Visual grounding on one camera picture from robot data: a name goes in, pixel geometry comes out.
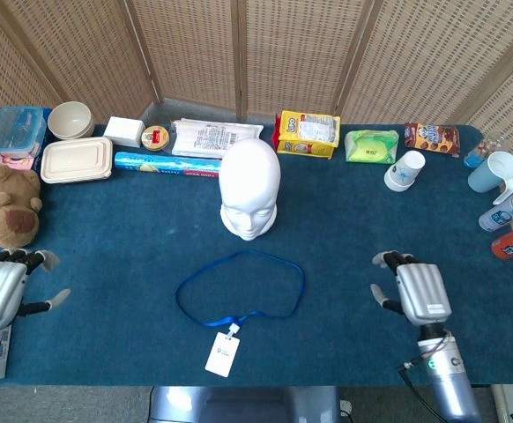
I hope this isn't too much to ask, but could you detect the blue food wrap box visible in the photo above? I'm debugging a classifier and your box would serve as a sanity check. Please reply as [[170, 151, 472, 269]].
[[114, 151, 222, 180]]

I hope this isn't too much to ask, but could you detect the clear bottle blue label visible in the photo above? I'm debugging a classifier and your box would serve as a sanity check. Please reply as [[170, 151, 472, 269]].
[[463, 131, 507, 170]]

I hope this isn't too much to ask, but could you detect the brown cookie packet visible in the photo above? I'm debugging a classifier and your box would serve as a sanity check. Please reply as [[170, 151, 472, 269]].
[[403, 122, 462, 159]]

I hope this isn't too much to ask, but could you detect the white foam mannequin head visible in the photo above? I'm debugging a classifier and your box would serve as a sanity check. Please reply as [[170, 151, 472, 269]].
[[219, 137, 282, 241]]

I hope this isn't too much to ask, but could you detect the beige lidded takeaway container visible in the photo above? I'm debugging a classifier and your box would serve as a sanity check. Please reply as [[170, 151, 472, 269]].
[[39, 136, 115, 185]]

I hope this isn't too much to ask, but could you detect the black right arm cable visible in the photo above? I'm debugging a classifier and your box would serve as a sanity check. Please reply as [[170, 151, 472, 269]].
[[397, 360, 443, 423]]

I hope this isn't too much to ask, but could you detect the white label bottle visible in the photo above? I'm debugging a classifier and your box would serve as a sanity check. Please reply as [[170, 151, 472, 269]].
[[478, 193, 513, 234]]

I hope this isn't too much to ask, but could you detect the light blue plastic mug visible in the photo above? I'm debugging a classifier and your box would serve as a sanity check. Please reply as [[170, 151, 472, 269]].
[[466, 151, 513, 206]]

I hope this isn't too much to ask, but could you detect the brown plush toy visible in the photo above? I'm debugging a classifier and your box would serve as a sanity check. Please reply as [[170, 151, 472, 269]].
[[0, 164, 44, 250]]

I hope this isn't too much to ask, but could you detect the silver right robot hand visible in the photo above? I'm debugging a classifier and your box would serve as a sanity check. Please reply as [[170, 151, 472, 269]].
[[369, 250, 453, 328]]

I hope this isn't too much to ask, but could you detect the small white box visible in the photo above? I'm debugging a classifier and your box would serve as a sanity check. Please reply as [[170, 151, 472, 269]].
[[102, 115, 146, 149]]

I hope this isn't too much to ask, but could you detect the dark blue carpet mat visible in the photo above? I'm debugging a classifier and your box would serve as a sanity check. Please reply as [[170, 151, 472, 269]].
[[0, 122, 513, 389]]

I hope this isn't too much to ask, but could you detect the beige bowl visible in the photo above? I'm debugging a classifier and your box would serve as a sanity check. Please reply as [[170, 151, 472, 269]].
[[47, 100, 96, 141]]

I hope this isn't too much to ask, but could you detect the round tin red label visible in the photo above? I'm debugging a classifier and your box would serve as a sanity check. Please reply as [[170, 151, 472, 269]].
[[140, 124, 173, 151]]

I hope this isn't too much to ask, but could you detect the clear blue-lidded lunch box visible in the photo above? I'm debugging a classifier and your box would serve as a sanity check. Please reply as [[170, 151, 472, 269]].
[[0, 105, 48, 159]]

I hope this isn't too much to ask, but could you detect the pink box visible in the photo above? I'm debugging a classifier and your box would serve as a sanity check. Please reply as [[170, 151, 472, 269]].
[[0, 152, 37, 172]]

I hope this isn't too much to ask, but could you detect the yellow snack bag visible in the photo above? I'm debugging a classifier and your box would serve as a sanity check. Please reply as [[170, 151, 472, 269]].
[[275, 109, 342, 160]]

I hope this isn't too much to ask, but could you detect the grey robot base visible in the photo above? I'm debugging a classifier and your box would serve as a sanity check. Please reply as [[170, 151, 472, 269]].
[[148, 385, 341, 423]]

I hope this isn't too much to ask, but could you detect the blue lanyard with white badge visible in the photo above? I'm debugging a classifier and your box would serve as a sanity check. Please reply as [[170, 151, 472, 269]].
[[175, 249, 306, 379]]

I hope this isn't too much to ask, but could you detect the woven bamboo folding screen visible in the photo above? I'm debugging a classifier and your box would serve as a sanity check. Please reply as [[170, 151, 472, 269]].
[[0, 0, 513, 171]]

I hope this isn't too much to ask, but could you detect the green wet wipes pack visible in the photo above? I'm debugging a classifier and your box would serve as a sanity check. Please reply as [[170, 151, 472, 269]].
[[343, 129, 400, 165]]

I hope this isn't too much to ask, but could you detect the white printed plastic packet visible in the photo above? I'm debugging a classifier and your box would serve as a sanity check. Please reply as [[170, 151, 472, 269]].
[[170, 117, 264, 160]]

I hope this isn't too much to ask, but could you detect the white paper cup stack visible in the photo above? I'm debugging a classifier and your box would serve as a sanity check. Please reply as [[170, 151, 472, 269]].
[[383, 150, 427, 194]]

